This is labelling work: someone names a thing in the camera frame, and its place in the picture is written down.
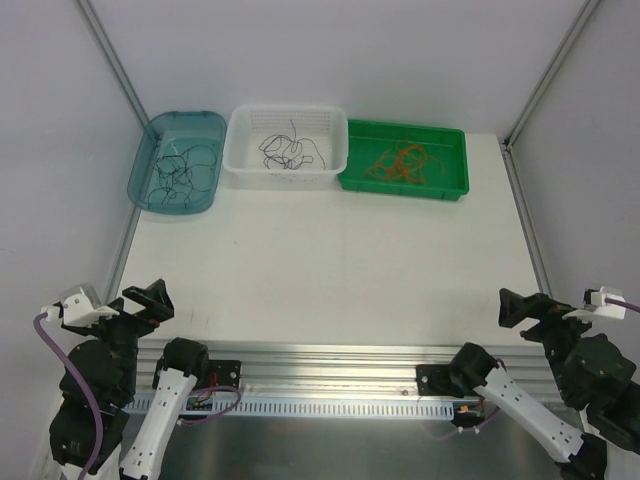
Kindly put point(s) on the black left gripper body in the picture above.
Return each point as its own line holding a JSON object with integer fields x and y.
{"x": 126, "y": 317}

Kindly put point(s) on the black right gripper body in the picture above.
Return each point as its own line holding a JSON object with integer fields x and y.
{"x": 541, "y": 316}

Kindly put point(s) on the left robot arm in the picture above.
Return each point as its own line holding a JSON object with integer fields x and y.
{"x": 99, "y": 381}

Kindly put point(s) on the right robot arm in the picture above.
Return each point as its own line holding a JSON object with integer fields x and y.
{"x": 591, "y": 374}

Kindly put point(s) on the translucent blue plastic bin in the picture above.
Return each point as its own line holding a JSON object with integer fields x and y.
{"x": 178, "y": 162}

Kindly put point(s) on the white perforated plastic basket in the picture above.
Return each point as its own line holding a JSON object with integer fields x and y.
{"x": 286, "y": 147}

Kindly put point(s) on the green plastic tray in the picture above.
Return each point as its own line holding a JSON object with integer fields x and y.
{"x": 406, "y": 160}

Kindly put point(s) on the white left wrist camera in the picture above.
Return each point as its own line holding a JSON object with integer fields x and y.
{"x": 79, "y": 306}

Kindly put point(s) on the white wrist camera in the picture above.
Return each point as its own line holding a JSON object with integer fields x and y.
{"x": 600, "y": 305}
{"x": 79, "y": 306}

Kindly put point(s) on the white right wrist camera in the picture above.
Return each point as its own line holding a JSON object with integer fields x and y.
{"x": 600, "y": 305}

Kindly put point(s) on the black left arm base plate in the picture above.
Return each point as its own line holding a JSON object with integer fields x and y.
{"x": 222, "y": 373}

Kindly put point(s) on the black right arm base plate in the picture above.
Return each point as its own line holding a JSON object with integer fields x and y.
{"x": 434, "y": 380}

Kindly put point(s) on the aluminium mounting rail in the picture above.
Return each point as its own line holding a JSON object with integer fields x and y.
{"x": 348, "y": 371}

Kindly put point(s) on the slotted white cable duct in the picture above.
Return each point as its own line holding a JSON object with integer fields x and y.
{"x": 308, "y": 407}

